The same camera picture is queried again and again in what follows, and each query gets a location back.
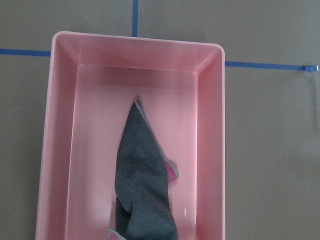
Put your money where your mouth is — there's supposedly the grey pink microfibre cloth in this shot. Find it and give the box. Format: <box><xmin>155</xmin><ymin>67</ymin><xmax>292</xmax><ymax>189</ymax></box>
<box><xmin>107</xmin><ymin>97</ymin><xmax>179</xmax><ymax>240</ymax></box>

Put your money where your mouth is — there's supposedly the pink plastic bin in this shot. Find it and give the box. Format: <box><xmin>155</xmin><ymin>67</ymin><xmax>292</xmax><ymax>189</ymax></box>
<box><xmin>35</xmin><ymin>31</ymin><xmax>226</xmax><ymax>240</ymax></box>

